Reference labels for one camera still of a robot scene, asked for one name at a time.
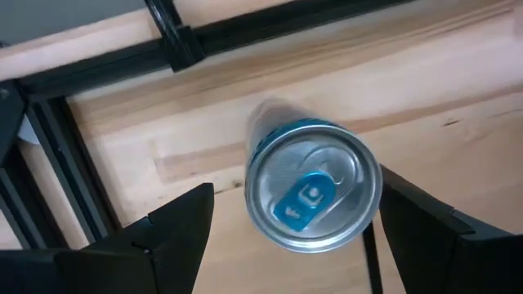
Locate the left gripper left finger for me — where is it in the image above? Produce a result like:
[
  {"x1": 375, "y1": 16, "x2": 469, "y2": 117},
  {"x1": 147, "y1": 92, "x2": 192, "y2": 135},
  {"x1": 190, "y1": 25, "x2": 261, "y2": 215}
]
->
[{"x1": 0, "y1": 182, "x2": 215, "y2": 294}]

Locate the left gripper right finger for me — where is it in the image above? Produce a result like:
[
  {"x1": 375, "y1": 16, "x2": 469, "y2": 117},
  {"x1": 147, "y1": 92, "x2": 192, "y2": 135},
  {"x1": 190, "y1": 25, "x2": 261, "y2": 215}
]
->
[{"x1": 379, "y1": 165, "x2": 523, "y2": 294}]

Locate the blue silver Red Bull can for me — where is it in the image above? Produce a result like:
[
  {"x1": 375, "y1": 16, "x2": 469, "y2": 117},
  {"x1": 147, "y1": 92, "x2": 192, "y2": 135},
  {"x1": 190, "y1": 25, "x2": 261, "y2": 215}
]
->
[{"x1": 244, "y1": 97, "x2": 384, "y2": 254}]

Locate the black aluminium table frame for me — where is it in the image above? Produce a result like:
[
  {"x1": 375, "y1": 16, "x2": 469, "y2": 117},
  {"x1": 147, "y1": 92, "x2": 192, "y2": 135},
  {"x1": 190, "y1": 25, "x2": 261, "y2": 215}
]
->
[{"x1": 0, "y1": 0, "x2": 413, "y2": 251}]

